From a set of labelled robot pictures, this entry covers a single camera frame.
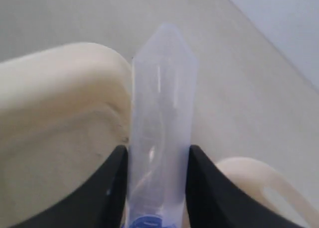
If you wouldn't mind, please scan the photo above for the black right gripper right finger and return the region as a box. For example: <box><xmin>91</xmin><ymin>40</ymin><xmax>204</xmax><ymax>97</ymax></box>
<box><xmin>185</xmin><ymin>145</ymin><xmax>299</xmax><ymax>228</ymax></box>

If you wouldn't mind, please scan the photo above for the blue-capped clear tube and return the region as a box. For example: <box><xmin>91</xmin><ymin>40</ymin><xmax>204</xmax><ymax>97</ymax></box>
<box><xmin>125</xmin><ymin>24</ymin><xmax>198</xmax><ymax>228</ymax></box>

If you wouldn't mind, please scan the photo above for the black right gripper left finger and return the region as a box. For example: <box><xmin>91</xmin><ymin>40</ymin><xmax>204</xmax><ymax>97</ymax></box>
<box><xmin>16</xmin><ymin>145</ymin><xmax>128</xmax><ymax>228</ymax></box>

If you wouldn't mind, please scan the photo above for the cream plastic bin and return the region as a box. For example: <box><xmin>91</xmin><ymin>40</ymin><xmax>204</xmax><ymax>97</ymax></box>
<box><xmin>216</xmin><ymin>157</ymin><xmax>319</xmax><ymax>228</ymax></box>
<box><xmin>0</xmin><ymin>43</ymin><xmax>131</xmax><ymax>228</ymax></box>

